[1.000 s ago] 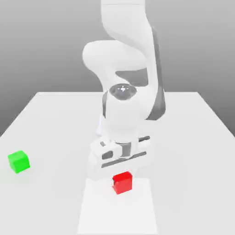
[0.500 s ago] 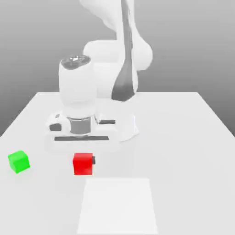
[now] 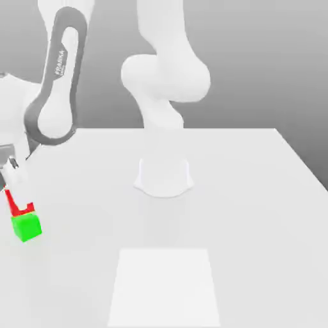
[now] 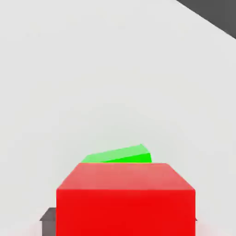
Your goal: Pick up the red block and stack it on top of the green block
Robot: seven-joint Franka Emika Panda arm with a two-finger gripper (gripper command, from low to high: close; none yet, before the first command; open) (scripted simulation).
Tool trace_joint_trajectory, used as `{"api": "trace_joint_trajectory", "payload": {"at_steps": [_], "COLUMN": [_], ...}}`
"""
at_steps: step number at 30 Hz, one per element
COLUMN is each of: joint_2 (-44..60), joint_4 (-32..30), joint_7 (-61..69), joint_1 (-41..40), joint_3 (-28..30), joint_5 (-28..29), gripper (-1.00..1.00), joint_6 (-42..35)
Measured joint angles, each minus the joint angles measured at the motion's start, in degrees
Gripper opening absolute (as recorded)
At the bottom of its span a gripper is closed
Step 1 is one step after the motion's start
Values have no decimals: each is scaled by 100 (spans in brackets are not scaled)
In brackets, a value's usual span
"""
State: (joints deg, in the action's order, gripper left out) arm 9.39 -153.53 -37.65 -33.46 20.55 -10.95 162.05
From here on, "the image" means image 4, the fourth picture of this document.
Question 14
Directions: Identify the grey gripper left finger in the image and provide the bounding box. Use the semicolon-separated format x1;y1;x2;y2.
27;207;57;236

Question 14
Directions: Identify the small red cube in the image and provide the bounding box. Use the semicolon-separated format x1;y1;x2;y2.
56;162;196;236

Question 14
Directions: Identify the small green cube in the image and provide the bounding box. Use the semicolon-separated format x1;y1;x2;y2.
81;143;153;164

